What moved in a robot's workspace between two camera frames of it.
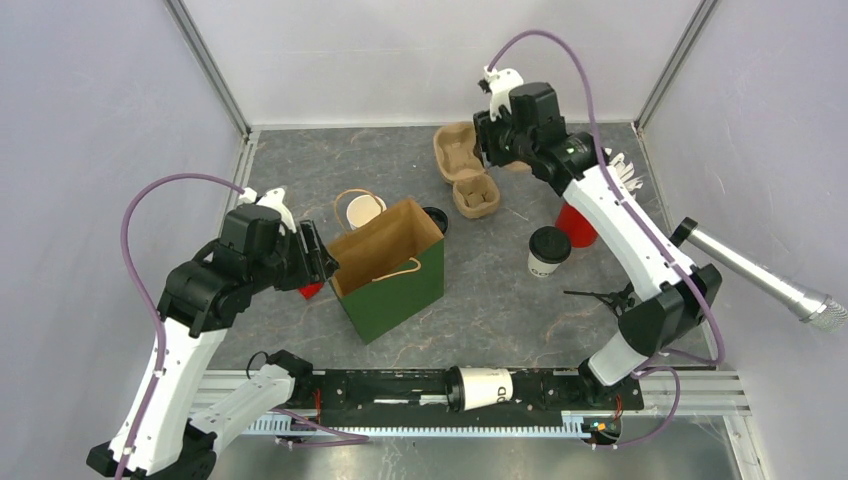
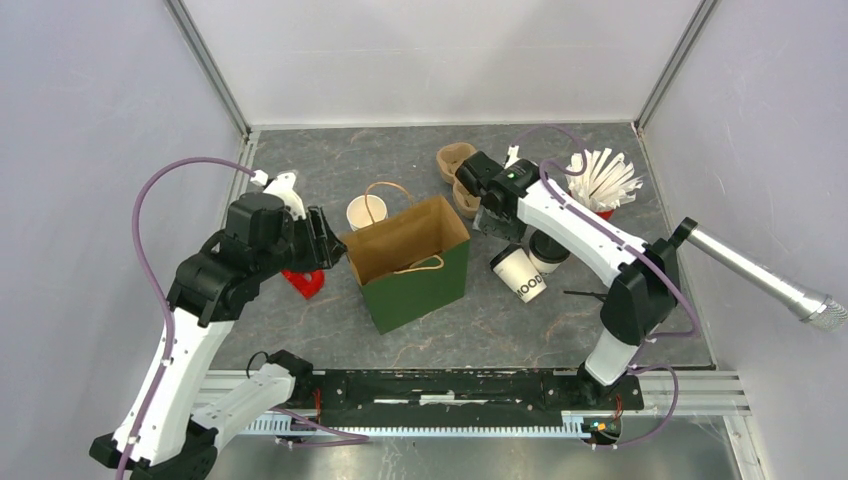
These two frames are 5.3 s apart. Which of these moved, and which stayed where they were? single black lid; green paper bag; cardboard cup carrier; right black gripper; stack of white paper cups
Moved: right black gripper; green paper bag; cardboard cup carrier
Stayed: stack of white paper cups; single black lid
